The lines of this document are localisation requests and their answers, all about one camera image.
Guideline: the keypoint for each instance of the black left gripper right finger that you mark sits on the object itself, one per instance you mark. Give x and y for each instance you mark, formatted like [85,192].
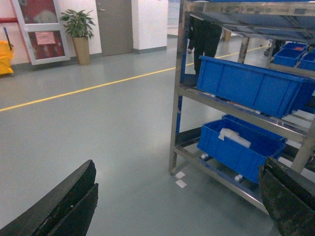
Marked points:
[288,197]

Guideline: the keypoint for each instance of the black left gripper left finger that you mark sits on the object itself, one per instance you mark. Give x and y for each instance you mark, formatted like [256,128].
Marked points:
[67,210]

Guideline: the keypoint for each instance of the blue bin on bottom shelf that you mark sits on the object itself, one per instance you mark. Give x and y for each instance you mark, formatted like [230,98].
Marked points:
[244,160]

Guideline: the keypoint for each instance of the blue bin on shelf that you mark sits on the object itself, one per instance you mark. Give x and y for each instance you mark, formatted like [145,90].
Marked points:
[269,91]
[244,160]

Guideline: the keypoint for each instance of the blue bin on middle shelf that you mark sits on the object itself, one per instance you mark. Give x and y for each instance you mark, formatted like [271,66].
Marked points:
[269,91]

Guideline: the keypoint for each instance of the stainless steel shelf rack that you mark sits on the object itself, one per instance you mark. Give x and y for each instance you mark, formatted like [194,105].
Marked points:
[290,20]

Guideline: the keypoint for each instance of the white foam packing piece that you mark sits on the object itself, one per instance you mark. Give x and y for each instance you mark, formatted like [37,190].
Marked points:
[233,135]

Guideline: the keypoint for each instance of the yellow mop bucket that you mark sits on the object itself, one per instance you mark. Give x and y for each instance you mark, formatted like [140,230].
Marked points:
[6,55]

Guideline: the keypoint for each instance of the person in black clothes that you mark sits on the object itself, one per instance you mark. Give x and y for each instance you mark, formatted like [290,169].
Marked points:
[206,37]

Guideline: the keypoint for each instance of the potted green plant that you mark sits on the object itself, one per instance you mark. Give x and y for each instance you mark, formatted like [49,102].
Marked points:
[78,24]

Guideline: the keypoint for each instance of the white fire cabinet door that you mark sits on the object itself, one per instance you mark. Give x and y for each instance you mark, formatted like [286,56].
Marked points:
[42,30]

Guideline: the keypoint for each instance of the grey door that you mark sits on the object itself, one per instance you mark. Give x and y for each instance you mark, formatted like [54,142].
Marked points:
[115,26]

